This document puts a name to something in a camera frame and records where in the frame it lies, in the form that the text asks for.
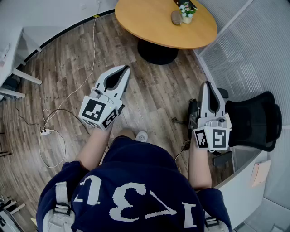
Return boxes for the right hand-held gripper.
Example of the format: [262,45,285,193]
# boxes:
[192,81,233,153]

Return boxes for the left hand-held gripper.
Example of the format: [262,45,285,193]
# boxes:
[78,65,131,131]

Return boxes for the brown felt pouch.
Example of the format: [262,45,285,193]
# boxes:
[171,10,183,25]

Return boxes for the person's right forearm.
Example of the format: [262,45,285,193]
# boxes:
[188,140,213,190]

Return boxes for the person's left forearm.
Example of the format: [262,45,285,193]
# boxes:
[75,126,114,172]

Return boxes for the black mesh office chair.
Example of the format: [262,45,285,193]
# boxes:
[171,87,283,168]

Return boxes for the black round table base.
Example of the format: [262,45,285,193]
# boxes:
[137,39,179,65]

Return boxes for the person's leg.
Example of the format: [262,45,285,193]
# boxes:
[114,128,136,141]

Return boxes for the person's white shoe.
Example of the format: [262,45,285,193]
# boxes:
[135,130,149,143]

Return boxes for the pink paper sheet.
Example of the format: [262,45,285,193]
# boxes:
[250,159,272,188]

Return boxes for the white counter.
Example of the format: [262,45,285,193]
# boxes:
[214,149,272,229]

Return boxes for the person's navy printed shirt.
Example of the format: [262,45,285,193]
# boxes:
[36,135,233,232]

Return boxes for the artificial flowers in white pot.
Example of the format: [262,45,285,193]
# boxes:
[179,1,197,24]

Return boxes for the black rectangular box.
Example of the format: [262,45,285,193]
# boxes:
[174,0,198,11]

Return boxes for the white desk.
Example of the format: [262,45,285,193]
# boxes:
[0,26,43,99]

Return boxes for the black metal rack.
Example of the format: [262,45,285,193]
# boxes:
[0,131,12,158]

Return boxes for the grey metal equipment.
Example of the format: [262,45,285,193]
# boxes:
[0,194,27,232]

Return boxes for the long white cable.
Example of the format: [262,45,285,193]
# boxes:
[39,0,102,169]

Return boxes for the grey harness strap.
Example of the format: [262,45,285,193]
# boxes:
[43,181,76,232]
[203,210,228,232]

